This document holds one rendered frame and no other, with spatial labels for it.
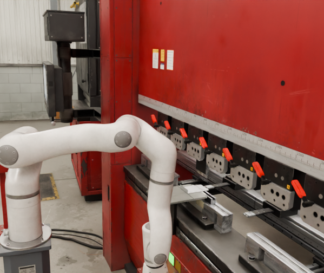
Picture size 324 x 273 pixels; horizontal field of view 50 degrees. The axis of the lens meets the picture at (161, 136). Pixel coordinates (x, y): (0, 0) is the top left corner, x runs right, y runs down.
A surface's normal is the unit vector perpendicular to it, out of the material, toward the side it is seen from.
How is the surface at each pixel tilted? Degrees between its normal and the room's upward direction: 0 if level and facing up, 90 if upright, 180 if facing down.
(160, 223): 46
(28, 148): 78
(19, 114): 90
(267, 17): 90
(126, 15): 90
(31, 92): 90
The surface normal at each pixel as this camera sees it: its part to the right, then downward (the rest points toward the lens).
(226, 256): 0.03, -0.97
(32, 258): 0.33, 0.24
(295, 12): -0.91, 0.07
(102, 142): -0.63, 0.29
